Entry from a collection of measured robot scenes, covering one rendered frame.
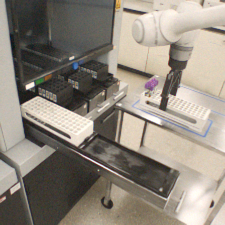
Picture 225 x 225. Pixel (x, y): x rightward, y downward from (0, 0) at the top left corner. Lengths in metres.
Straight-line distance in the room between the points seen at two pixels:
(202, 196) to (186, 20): 1.07
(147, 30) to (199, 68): 2.30
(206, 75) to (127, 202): 1.91
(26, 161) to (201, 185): 1.07
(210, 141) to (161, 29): 0.49
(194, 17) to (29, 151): 0.74
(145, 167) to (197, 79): 2.35
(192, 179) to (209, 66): 1.73
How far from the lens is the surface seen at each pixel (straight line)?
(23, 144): 0.99
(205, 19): 0.71
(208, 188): 1.57
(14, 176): 0.92
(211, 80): 3.03
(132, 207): 1.68
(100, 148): 0.85
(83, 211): 1.63
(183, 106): 1.02
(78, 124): 0.86
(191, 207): 1.43
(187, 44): 0.91
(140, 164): 0.81
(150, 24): 0.75
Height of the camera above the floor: 1.38
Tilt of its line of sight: 34 degrees down
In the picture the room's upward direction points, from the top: 6 degrees clockwise
